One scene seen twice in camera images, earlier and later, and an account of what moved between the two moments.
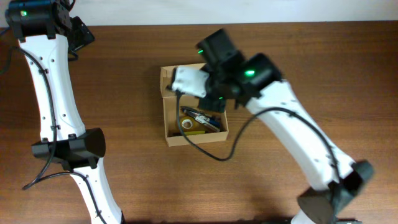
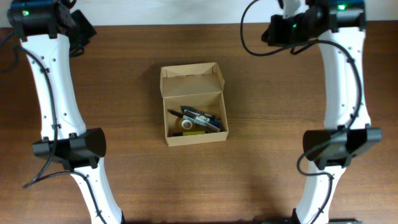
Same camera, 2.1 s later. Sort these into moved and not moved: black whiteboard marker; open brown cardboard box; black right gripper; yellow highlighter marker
Moved: black right gripper
Not moved: black whiteboard marker; open brown cardboard box; yellow highlighter marker
